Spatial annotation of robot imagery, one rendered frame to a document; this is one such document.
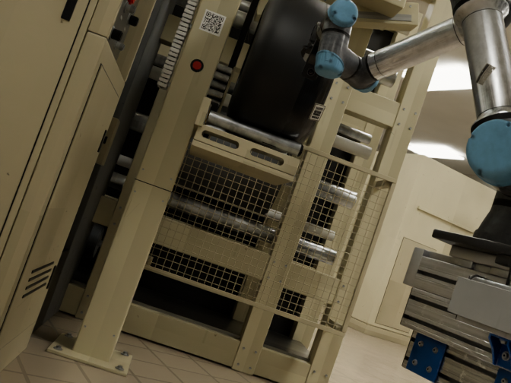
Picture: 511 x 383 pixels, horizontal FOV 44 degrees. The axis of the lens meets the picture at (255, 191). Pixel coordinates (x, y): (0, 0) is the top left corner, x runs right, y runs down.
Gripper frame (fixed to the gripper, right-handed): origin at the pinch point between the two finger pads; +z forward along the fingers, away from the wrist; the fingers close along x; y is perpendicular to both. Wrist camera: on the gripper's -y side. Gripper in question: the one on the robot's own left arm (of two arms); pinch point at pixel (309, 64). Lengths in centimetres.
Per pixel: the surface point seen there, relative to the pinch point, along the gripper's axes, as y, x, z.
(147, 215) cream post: -57, 32, 35
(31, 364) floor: -111, 47, 17
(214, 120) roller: -20.9, 21.4, 23.3
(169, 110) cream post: -21, 37, 31
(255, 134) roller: -20.4, 6.7, 23.1
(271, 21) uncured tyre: 13.2, 15.0, 10.2
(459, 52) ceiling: 321, -246, 545
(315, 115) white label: -9.2, -9.3, 15.9
